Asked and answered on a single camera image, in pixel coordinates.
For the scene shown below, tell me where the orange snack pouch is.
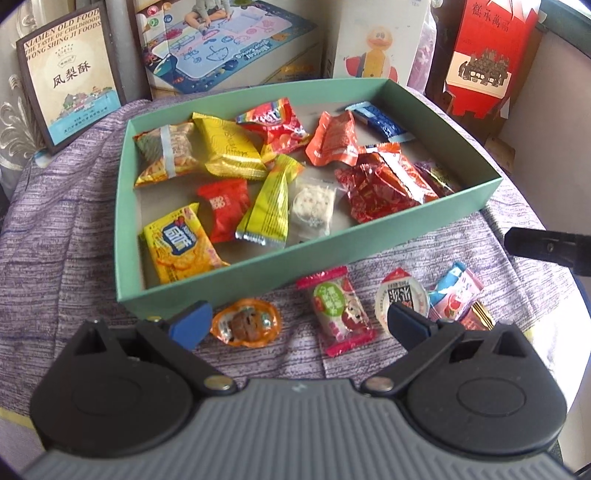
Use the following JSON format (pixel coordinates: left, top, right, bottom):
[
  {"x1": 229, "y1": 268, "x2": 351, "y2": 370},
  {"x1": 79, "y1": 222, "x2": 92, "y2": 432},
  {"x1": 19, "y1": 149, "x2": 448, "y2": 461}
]
[{"x1": 305, "y1": 110, "x2": 359, "y2": 167}]

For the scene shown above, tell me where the kids drawing mat box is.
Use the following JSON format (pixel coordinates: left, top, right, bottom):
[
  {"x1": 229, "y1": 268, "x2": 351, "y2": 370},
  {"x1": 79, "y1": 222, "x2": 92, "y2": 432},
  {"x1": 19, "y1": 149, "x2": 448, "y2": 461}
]
[{"x1": 133, "y1": 0, "x2": 324, "y2": 98}]

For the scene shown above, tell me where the framed pineapple cake box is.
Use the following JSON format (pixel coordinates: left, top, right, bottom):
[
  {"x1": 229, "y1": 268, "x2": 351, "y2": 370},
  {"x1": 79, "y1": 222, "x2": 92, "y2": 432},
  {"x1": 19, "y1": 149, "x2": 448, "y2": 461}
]
[{"x1": 16, "y1": 1, "x2": 126, "y2": 154}]

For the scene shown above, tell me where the orange jelly cup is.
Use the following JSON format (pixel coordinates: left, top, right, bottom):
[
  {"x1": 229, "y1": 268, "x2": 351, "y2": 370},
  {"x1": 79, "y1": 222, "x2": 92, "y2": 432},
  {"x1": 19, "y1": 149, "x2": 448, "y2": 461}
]
[{"x1": 211, "y1": 298, "x2": 283, "y2": 349}]

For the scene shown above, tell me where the maroon gold chocolate packet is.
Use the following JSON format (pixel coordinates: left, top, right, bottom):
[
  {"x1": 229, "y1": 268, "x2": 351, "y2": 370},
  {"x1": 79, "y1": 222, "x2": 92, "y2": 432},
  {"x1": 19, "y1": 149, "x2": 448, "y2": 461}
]
[{"x1": 460, "y1": 300, "x2": 495, "y2": 331}]

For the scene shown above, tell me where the red gift bag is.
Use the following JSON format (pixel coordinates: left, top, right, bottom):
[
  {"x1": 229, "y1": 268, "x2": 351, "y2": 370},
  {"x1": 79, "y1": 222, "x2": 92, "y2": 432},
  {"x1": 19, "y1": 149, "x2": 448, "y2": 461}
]
[{"x1": 445, "y1": 0, "x2": 540, "y2": 118}]

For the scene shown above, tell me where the white cracker clear packet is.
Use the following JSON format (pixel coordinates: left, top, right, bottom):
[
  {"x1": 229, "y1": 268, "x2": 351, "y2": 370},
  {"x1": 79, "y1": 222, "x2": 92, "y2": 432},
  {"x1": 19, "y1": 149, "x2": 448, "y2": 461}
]
[{"x1": 290, "y1": 177, "x2": 339, "y2": 243}]

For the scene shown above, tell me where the small red snack packet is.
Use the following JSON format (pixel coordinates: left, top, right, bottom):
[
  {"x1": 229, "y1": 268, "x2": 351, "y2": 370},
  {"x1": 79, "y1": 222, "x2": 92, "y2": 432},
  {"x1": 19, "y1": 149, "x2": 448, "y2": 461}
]
[{"x1": 197, "y1": 178, "x2": 250, "y2": 244}]

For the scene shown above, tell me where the tall orange snack bag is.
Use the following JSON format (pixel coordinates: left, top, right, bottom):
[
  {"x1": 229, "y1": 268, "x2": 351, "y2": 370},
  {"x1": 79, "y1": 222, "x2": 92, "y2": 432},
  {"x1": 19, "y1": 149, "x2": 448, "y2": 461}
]
[{"x1": 360, "y1": 143, "x2": 439, "y2": 204}]

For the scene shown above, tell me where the pink green candy packet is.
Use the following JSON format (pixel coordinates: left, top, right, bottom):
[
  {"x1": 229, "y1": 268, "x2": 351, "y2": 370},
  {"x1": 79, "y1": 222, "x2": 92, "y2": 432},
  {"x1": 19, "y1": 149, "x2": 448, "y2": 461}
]
[{"x1": 295, "y1": 266, "x2": 377, "y2": 358}]

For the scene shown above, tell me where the pink blue candy packet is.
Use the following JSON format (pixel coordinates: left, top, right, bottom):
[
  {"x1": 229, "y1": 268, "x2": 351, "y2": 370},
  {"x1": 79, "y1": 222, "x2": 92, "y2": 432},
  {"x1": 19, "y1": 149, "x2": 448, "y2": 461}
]
[{"x1": 429, "y1": 261, "x2": 484, "y2": 321}]

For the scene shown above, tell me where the yellow Hsun cake packet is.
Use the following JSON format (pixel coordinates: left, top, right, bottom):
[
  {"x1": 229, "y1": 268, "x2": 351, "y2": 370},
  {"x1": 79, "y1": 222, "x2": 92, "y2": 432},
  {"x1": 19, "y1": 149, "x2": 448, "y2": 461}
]
[{"x1": 192, "y1": 112, "x2": 267, "y2": 181}]

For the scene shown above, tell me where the orange noodle snack bag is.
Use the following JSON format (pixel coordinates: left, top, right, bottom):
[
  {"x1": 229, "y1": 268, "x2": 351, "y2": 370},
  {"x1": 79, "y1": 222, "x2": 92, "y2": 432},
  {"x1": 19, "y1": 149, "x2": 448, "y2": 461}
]
[{"x1": 133, "y1": 121, "x2": 200, "y2": 188}]

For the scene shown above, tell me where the mint green cardboard box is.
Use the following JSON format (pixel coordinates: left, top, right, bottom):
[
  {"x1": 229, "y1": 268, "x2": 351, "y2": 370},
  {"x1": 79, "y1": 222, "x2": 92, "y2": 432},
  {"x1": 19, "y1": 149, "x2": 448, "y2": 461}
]
[{"x1": 114, "y1": 77, "x2": 504, "y2": 320}]

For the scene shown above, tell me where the clear jelly cup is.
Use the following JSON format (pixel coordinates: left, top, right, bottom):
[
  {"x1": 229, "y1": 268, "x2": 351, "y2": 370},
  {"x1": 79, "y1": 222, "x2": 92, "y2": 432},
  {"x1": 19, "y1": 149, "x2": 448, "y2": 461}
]
[{"x1": 375, "y1": 268, "x2": 430, "y2": 331}]

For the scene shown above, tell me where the roly-poly duck toy box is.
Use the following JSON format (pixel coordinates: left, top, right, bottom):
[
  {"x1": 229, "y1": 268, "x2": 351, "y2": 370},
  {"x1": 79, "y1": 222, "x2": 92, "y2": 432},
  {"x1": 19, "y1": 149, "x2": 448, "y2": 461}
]
[{"x1": 324, "y1": 0, "x2": 431, "y2": 85}]

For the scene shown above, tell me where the patterned grey curtain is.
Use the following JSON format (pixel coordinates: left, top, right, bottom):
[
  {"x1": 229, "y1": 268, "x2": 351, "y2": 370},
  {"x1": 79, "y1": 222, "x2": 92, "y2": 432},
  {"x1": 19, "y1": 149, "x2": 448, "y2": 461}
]
[{"x1": 1, "y1": 1, "x2": 47, "y2": 196}]

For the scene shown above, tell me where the blue snack packet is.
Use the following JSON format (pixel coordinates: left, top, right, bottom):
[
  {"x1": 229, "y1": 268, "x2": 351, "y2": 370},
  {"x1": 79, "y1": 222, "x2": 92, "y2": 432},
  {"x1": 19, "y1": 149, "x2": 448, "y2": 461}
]
[{"x1": 345, "y1": 101, "x2": 415, "y2": 143}]

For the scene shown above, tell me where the Hello Kitty candy packet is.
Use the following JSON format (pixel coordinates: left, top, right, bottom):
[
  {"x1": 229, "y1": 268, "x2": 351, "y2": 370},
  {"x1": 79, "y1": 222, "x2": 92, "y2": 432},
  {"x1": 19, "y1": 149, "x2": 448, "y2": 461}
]
[{"x1": 414, "y1": 160, "x2": 462, "y2": 197}]

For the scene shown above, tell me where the yellow cracker packet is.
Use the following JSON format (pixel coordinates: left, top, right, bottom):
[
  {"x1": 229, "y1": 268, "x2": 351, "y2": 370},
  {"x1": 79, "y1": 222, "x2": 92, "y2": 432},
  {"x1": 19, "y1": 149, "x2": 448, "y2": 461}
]
[{"x1": 140, "y1": 203, "x2": 228, "y2": 284}]

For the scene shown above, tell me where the Skittles rainbow candy bag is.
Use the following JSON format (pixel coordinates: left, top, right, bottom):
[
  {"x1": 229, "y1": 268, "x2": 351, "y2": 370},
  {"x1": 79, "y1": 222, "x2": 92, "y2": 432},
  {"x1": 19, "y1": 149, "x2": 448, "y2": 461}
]
[{"x1": 235, "y1": 97, "x2": 311, "y2": 163}]

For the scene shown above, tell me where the dark red foil wrapper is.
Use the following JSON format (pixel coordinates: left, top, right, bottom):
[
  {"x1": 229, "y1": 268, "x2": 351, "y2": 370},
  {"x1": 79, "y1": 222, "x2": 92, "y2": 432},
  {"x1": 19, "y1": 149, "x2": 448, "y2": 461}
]
[{"x1": 335, "y1": 163, "x2": 420, "y2": 223}]

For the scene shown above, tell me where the yellow green snack stick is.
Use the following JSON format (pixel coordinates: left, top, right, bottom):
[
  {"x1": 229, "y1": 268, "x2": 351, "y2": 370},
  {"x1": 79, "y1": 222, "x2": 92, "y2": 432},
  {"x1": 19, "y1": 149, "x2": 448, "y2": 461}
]
[{"x1": 235, "y1": 154, "x2": 304, "y2": 248}]

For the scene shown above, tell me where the purple striped tablecloth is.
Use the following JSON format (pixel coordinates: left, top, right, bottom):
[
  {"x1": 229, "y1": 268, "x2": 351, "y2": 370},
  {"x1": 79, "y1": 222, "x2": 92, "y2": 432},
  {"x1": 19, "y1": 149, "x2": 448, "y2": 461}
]
[{"x1": 0, "y1": 87, "x2": 588, "y2": 462}]

